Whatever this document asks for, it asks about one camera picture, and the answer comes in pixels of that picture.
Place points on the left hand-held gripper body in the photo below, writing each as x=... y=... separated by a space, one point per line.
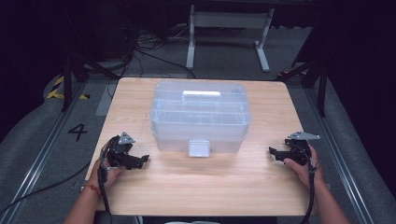
x=120 y=152

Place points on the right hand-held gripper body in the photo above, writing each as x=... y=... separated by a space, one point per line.
x=299 y=152

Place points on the clear plastic storage box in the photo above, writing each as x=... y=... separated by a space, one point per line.
x=200 y=115

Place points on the person's right hand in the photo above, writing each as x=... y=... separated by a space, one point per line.
x=303 y=171

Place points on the person's left hand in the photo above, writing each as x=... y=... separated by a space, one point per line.
x=107 y=177

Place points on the black tripod stand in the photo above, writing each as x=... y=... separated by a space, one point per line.
x=74 y=71
x=314 y=74

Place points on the yellow black floor tape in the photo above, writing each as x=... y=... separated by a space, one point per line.
x=60 y=90

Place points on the white metal stand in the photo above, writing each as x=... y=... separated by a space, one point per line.
x=229 y=34

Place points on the metal floor rail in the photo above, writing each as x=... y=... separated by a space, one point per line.
x=337 y=155
x=40 y=155

